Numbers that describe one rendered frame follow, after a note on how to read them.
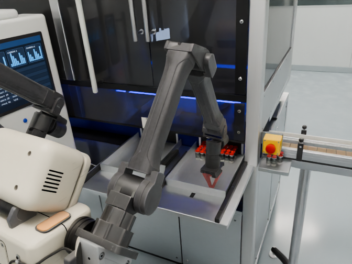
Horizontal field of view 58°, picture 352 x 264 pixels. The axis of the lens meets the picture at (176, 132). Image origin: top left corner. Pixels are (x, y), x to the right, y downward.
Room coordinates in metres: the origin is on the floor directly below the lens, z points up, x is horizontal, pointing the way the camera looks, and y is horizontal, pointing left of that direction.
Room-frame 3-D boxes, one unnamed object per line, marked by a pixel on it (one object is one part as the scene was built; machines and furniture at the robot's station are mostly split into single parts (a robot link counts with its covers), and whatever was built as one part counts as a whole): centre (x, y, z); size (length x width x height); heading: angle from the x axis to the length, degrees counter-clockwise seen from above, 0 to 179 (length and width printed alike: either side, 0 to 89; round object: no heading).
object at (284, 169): (1.23, -0.44, 0.87); 0.14 x 0.13 x 0.02; 153
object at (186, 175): (1.20, -0.13, 0.90); 0.34 x 0.26 x 0.04; 153
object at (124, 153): (1.36, 0.17, 0.90); 0.34 x 0.26 x 0.04; 153
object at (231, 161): (1.28, -0.17, 0.90); 0.18 x 0.02 x 0.05; 63
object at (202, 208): (1.22, 0.05, 0.87); 0.70 x 0.48 x 0.02; 63
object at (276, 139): (1.20, -0.41, 0.99); 0.08 x 0.07 x 0.07; 153
